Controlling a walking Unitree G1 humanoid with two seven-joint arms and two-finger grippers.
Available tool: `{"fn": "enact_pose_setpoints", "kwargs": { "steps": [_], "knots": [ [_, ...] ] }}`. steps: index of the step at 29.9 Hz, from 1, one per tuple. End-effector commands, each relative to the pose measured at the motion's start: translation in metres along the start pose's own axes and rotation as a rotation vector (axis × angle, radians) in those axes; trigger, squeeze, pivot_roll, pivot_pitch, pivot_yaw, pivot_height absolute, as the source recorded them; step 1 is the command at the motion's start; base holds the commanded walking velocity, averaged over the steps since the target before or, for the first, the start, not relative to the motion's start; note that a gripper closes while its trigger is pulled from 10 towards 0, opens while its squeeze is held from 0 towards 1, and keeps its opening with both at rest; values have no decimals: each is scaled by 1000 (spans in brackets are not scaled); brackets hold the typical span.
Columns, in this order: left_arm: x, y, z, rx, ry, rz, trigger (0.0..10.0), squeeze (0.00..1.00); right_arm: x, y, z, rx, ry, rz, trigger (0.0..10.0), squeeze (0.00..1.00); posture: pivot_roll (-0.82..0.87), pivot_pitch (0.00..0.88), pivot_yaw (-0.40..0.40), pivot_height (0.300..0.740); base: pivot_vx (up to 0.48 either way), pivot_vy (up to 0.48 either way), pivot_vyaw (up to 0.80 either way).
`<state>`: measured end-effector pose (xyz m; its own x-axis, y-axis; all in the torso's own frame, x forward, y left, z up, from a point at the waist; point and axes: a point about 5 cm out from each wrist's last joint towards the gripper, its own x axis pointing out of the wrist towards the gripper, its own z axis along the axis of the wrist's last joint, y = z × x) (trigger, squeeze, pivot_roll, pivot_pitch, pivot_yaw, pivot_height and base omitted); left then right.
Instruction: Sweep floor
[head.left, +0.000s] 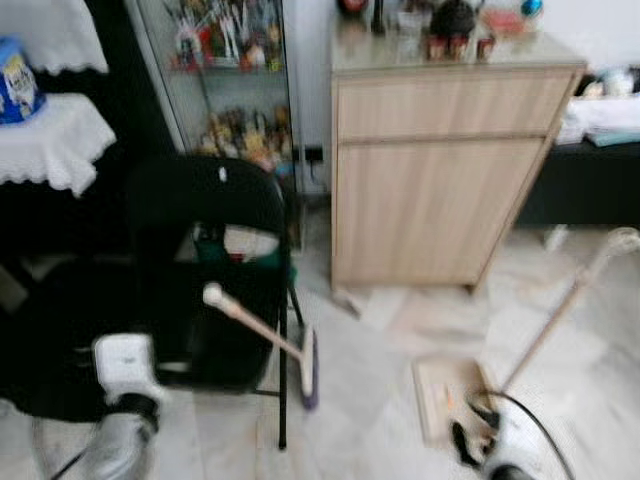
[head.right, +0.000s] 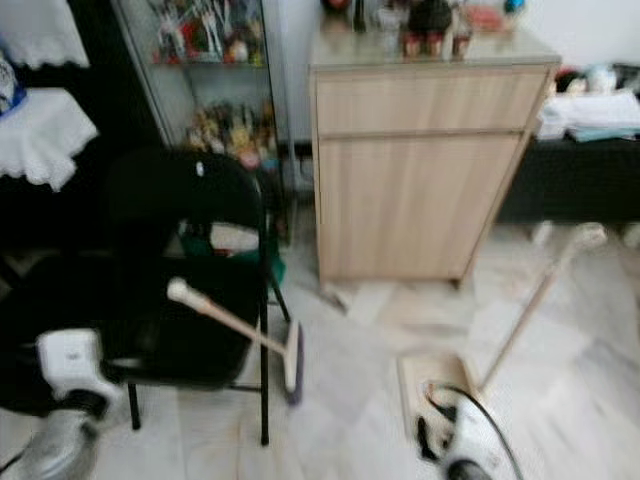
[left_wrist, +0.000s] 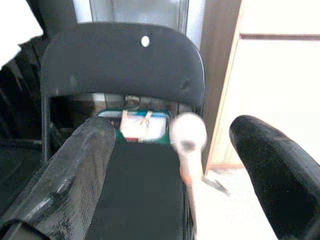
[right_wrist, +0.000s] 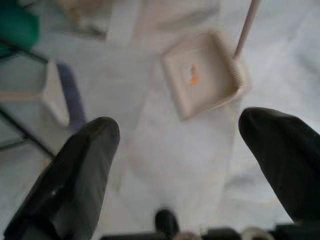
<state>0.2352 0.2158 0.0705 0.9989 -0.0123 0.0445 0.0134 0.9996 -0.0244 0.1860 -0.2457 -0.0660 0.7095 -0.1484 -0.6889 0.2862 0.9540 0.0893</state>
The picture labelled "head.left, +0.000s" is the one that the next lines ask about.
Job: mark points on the green and white container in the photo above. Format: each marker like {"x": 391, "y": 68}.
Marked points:
{"x": 250, "y": 242}

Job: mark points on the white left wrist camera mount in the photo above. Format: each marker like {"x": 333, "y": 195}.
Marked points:
{"x": 125, "y": 362}

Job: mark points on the light wooden cabinet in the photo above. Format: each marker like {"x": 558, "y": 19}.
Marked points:
{"x": 440, "y": 190}

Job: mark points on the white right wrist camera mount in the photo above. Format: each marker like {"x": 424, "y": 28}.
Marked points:
{"x": 518, "y": 440}

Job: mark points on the black folding chair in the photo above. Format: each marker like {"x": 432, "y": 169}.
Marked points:
{"x": 200, "y": 200}

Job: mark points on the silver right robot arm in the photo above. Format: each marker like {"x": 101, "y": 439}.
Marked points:
{"x": 510, "y": 474}

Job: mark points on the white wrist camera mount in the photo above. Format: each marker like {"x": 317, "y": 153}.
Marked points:
{"x": 518, "y": 440}
{"x": 125, "y": 362}

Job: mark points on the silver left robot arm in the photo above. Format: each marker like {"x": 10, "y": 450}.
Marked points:
{"x": 115, "y": 450}

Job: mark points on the glass display cabinet with figurines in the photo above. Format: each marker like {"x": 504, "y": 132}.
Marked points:
{"x": 235, "y": 120}

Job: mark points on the black low bench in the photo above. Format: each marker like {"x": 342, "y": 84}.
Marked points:
{"x": 590, "y": 185}

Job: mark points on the blue printed bag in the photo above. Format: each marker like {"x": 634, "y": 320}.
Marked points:
{"x": 18, "y": 85}

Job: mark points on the white folded cloth pile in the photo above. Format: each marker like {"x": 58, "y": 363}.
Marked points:
{"x": 605, "y": 118}

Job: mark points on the black teapot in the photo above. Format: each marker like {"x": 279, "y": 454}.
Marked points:
{"x": 452, "y": 18}

